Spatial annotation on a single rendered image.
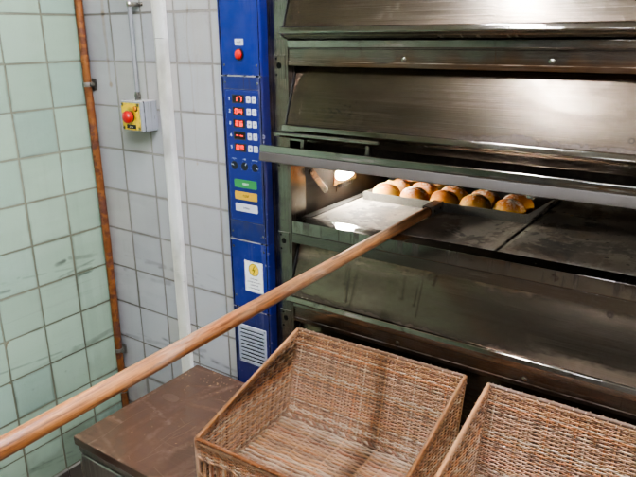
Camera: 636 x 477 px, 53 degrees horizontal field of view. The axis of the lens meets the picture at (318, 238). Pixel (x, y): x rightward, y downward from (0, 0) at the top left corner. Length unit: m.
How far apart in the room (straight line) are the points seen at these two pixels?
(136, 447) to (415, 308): 0.90
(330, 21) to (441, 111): 0.38
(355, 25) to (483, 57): 0.34
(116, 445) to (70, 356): 0.69
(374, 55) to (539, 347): 0.84
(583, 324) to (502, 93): 0.58
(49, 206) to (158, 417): 0.85
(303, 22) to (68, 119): 1.02
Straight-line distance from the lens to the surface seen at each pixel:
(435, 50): 1.62
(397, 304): 1.80
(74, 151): 2.47
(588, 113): 1.52
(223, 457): 1.70
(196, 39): 2.08
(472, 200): 2.01
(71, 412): 1.03
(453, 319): 1.74
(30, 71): 2.38
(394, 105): 1.68
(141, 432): 2.07
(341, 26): 1.69
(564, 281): 1.61
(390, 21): 1.65
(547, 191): 1.40
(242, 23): 1.91
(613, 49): 1.50
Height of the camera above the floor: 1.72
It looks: 18 degrees down
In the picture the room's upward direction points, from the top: 1 degrees counter-clockwise
